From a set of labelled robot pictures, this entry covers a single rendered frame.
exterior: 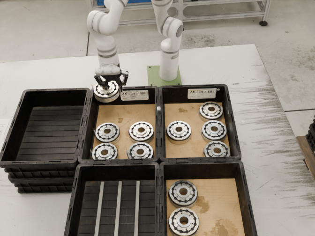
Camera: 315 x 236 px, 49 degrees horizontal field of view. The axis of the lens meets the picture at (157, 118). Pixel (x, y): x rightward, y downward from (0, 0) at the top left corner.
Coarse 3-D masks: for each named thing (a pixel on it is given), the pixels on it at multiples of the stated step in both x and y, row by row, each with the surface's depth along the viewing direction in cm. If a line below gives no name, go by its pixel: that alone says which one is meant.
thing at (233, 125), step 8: (160, 88) 149; (160, 96) 146; (160, 104) 143; (160, 112) 140; (232, 112) 138; (160, 120) 137; (232, 120) 136; (160, 128) 134; (232, 128) 133; (160, 136) 131; (160, 144) 129; (160, 152) 126; (240, 152) 125; (160, 160) 125; (176, 160) 124; (184, 160) 124; (192, 160) 124; (200, 160) 123; (208, 160) 123
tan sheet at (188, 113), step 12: (168, 108) 155; (180, 108) 154; (192, 108) 154; (168, 120) 150; (180, 120) 150; (192, 120) 149; (192, 132) 145; (168, 144) 141; (180, 144) 141; (192, 144) 141; (204, 144) 140; (228, 144) 140; (168, 156) 137; (180, 156) 137; (192, 156) 137
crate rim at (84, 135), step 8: (128, 88) 150; (136, 88) 150; (144, 88) 150; (152, 88) 150; (88, 104) 144; (88, 112) 141; (88, 120) 138; (80, 152) 128; (80, 160) 125; (88, 160) 125; (96, 160) 125; (104, 160) 125; (112, 160) 125; (120, 160) 125; (128, 160) 125; (136, 160) 124; (144, 160) 124; (152, 160) 124
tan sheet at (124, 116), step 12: (108, 108) 156; (120, 108) 156; (132, 108) 155; (144, 108) 155; (108, 120) 151; (120, 120) 151; (132, 120) 151; (144, 120) 150; (120, 132) 146; (96, 144) 142; (120, 144) 142; (132, 144) 142; (120, 156) 138
